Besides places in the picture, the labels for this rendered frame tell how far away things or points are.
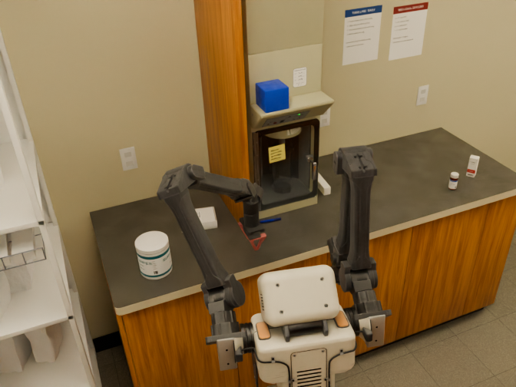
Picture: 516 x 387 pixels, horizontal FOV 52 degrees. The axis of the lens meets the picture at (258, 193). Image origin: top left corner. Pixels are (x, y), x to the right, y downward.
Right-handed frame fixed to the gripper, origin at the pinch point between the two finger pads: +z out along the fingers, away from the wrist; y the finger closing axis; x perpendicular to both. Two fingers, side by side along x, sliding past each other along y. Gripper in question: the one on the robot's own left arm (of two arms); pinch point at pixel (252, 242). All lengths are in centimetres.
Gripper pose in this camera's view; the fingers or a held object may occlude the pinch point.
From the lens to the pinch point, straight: 205.0
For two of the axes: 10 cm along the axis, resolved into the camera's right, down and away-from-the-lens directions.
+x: -9.2, 2.3, -3.1
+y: -3.8, -4.9, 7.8
